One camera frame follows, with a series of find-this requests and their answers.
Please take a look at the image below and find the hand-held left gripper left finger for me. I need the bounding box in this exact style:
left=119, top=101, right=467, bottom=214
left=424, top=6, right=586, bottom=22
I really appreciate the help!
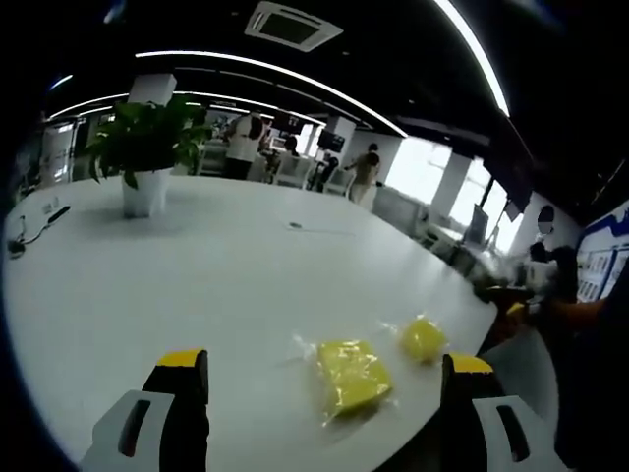
left=81, top=347, right=210, bottom=472

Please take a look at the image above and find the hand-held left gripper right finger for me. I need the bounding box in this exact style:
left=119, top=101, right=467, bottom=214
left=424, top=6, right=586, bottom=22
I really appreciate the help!
left=439, top=351, right=567, bottom=472

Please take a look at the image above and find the small yellow silicone block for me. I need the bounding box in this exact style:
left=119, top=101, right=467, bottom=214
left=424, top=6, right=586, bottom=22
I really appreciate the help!
left=382, top=314, right=449, bottom=366

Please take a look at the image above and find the large yellow silicone block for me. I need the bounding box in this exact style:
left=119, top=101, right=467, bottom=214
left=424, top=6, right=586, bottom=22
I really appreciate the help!
left=293, top=333, right=400, bottom=435

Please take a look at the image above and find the person's dark blue clothing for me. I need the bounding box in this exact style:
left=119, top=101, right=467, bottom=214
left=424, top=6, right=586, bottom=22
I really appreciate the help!
left=553, top=255, right=629, bottom=472

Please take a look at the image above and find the white plant pot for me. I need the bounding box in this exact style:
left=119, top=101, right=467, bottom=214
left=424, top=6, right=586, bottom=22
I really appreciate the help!
left=121, top=166, right=175, bottom=219

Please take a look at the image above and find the black monitor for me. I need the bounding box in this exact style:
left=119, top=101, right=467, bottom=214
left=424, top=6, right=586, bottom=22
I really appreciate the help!
left=316, top=128, right=346, bottom=154

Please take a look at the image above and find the long ceiling light strip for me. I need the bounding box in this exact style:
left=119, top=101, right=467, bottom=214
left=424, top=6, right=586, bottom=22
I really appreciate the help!
left=134, top=48, right=410, bottom=140
left=433, top=0, right=512, bottom=118

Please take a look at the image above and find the green potted plant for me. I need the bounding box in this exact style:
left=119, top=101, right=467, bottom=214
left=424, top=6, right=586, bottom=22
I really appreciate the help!
left=85, top=94, right=216, bottom=191

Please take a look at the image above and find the ceiling air conditioner vent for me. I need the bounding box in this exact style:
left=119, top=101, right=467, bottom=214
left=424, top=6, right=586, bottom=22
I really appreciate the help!
left=243, top=0, right=345, bottom=53

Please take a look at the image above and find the blue and white wall poster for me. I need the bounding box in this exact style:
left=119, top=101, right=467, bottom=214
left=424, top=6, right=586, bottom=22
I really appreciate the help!
left=573, top=204, right=629, bottom=302

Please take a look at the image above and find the black cable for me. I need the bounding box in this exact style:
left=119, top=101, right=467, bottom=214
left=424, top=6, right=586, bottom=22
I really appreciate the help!
left=4, top=205, right=72, bottom=258

